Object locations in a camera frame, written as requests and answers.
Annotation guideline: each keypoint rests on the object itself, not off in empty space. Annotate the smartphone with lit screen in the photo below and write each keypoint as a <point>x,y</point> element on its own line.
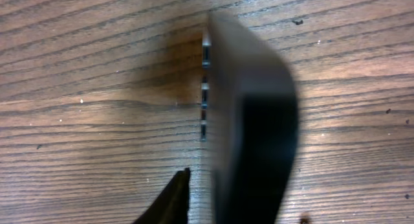
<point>250,122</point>

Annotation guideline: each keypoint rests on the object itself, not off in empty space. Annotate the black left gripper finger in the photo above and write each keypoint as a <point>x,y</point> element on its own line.
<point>172,204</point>

